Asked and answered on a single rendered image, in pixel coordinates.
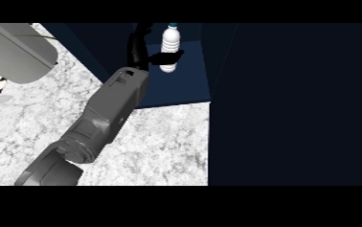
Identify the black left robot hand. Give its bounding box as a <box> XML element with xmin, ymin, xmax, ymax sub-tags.
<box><xmin>127</xmin><ymin>22</ymin><xmax>184</xmax><ymax>71</ymax></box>

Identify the white water bottle teal cap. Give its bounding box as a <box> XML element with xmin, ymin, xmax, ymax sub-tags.
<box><xmin>158</xmin><ymin>22</ymin><xmax>183</xmax><ymax>74</ymax></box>

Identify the dark blue cabinet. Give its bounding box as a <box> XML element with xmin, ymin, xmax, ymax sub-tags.
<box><xmin>39</xmin><ymin>22</ymin><xmax>240</xmax><ymax>110</ymax></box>

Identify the pale grey appliance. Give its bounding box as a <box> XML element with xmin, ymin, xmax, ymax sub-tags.
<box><xmin>0</xmin><ymin>22</ymin><xmax>59</xmax><ymax>85</ymax></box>

